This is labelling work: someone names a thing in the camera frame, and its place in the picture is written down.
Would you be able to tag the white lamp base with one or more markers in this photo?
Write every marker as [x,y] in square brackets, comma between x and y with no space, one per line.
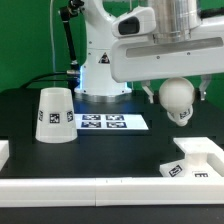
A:
[194,164]

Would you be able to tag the white lamp bulb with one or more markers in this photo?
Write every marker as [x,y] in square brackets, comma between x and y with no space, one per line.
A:
[177,95]

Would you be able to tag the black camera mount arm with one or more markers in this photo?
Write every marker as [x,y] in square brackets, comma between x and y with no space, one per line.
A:
[66,13]

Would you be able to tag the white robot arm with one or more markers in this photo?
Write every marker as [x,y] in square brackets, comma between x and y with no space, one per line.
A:
[156,40]

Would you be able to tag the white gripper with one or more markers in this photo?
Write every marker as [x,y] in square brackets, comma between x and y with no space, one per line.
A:
[140,59]

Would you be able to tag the white lamp shade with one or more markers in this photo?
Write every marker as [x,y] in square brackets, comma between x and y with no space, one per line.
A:
[56,119]

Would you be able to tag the white rail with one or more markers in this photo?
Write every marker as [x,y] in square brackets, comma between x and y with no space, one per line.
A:
[216,163]
[110,191]
[4,152]

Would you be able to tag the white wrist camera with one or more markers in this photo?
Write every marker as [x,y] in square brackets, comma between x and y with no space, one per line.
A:
[139,21]

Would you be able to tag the white front rail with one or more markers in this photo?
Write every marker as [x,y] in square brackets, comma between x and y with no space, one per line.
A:
[110,191]

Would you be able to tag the white left rail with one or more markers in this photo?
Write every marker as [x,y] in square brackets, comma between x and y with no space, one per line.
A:
[4,152]

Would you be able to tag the white right rail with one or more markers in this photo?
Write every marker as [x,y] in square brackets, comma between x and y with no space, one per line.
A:
[216,163]

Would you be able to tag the white marker sheet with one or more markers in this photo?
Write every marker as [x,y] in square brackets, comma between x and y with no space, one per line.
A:
[110,122]

